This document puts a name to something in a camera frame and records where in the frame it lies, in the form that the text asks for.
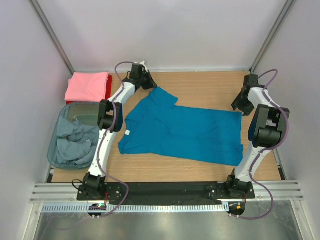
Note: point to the left aluminium corner post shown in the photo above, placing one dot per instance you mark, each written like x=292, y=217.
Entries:
x=51, y=33

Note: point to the aluminium frame rail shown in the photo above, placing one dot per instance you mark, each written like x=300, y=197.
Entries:
x=283, y=190

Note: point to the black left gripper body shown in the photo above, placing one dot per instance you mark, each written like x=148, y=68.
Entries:
x=142, y=79

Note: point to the red folded t shirt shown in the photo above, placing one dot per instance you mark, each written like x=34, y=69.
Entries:
x=109, y=87

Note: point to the grey t shirt in basket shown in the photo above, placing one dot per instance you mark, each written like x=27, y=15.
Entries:
x=76, y=143

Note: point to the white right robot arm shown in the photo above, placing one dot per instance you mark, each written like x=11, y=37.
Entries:
x=268, y=130

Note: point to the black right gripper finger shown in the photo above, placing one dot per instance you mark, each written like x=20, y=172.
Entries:
x=247, y=110
x=237, y=104

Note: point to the pink folded t shirt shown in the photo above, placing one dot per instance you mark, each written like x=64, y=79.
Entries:
x=87, y=87

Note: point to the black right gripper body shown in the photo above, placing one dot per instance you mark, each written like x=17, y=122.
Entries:
x=246, y=103

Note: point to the white slotted cable duct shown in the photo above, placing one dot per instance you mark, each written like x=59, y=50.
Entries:
x=100, y=208

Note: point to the blue t shirt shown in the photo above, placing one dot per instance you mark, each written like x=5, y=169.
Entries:
x=159, y=126

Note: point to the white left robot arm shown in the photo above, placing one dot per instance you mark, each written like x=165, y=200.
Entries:
x=111, y=118

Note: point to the aluminium corner post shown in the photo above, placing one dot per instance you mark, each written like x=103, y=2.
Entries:
x=51, y=33
x=283, y=14

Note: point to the teal mesh laundry basket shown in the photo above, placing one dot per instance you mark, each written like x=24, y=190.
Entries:
x=86, y=113

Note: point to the right aluminium corner post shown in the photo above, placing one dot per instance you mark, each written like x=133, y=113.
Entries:
x=283, y=14

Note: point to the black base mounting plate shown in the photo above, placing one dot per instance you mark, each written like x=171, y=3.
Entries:
x=166, y=193

